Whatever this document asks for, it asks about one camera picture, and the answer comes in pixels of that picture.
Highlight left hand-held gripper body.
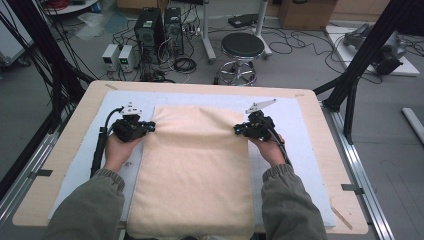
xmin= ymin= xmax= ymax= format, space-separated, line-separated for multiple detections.
xmin=111 ymin=101 xmax=148 ymax=143

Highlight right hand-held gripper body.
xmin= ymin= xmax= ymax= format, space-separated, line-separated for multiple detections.
xmin=241 ymin=98 xmax=278 ymax=142

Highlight peach towel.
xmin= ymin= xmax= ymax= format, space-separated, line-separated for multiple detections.
xmin=125 ymin=104 xmax=256 ymax=240

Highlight person's left hand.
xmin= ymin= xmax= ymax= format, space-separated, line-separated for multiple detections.
xmin=103 ymin=133 xmax=144 ymax=174

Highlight person's right hand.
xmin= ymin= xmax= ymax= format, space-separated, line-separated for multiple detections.
xmin=248 ymin=133 xmax=288 ymax=168

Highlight white grid mat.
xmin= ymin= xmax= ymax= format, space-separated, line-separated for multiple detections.
xmin=48 ymin=89 xmax=337 ymax=229

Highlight white power supply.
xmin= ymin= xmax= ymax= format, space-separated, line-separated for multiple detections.
xmin=118 ymin=44 xmax=139 ymax=73
xmin=101 ymin=43 xmax=120 ymax=72

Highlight black round stool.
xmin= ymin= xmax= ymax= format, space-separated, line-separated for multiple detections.
xmin=218 ymin=32 xmax=266 ymax=87

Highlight large black computer tower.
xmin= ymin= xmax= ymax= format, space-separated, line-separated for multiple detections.
xmin=133 ymin=7 xmax=166 ymax=64

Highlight slim black computer tower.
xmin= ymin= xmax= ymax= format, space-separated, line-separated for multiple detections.
xmin=163 ymin=7 xmax=185 ymax=56

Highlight white desk leg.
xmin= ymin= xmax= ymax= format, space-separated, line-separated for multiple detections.
xmin=253 ymin=0 xmax=273 ymax=59
xmin=201 ymin=0 xmax=218 ymax=64

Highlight flat black device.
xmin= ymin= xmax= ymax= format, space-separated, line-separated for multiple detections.
xmin=228 ymin=13 xmax=259 ymax=29

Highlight clear plastic bags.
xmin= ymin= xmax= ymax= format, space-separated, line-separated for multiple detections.
xmin=76 ymin=12 xmax=108 ymax=41

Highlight white floor board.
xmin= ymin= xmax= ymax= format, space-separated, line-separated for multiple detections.
xmin=324 ymin=24 xmax=421 ymax=78

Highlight cardboard box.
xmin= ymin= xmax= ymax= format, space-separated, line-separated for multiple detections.
xmin=278 ymin=0 xmax=338 ymax=32

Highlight thin wooden stick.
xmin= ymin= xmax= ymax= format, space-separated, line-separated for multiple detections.
xmin=329 ymin=204 xmax=354 ymax=231

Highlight round white table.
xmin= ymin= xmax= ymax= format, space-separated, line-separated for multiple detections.
xmin=43 ymin=0 xmax=99 ymax=16

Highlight white panel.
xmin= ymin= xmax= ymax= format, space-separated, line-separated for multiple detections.
xmin=0 ymin=0 xmax=34 ymax=66

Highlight grey machine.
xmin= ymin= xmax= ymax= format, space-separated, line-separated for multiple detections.
xmin=343 ymin=23 xmax=408 ymax=76

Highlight white tube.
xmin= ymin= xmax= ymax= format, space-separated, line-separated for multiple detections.
xmin=401 ymin=107 xmax=424 ymax=144

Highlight right hand-held gripper cable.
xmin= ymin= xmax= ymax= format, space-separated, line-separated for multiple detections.
xmin=263 ymin=116 xmax=293 ymax=167

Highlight hand-held gripper cable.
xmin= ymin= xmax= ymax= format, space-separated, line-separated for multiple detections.
xmin=89 ymin=106 xmax=125 ymax=179
xmin=263 ymin=116 xmax=293 ymax=167

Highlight left hand-held gripper cable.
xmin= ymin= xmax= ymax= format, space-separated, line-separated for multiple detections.
xmin=89 ymin=106 xmax=125 ymax=179

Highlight coiled black cable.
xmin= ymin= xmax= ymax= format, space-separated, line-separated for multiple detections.
xmin=173 ymin=57 xmax=198 ymax=75

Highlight loose black floor cables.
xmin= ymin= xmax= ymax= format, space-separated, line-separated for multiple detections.
xmin=266 ymin=28 xmax=348 ymax=74

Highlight black rail clip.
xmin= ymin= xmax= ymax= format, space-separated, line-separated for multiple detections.
xmin=28 ymin=169 xmax=54 ymax=179
xmin=341 ymin=183 xmax=365 ymax=195

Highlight black frame post with cables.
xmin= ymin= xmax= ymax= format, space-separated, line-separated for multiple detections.
xmin=0 ymin=0 xmax=96 ymax=134

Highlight aluminium rail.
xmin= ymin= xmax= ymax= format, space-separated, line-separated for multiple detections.
xmin=321 ymin=101 xmax=396 ymax=240
xmin=0 ymin=131 xmax=59 ymax=228

